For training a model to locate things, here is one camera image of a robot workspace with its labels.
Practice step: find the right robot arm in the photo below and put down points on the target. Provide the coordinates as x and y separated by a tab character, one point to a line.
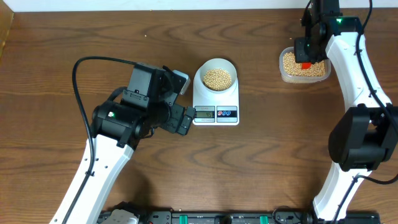
366	135

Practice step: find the clear plastic container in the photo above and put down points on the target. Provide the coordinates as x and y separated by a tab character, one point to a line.
297	79

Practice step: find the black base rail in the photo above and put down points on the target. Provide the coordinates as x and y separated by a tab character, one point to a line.
126	212

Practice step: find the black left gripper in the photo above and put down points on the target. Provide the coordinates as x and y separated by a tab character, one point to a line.
190	112

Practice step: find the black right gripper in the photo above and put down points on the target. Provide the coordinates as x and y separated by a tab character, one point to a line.
300	55

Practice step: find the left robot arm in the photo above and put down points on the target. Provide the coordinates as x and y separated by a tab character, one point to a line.
131	113

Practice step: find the red plastic measuring scoop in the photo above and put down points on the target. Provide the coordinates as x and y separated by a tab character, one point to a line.
306	65

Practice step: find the soybeans in grey bowl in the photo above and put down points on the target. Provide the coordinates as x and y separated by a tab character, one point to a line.
217	79

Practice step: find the pile of soybeans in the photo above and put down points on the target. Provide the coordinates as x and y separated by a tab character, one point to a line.
293	68

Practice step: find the white digital kitchen scale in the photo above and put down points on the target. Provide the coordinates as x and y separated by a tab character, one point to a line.
215	108

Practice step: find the grey round bowl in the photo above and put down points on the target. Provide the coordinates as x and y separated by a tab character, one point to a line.
219	63

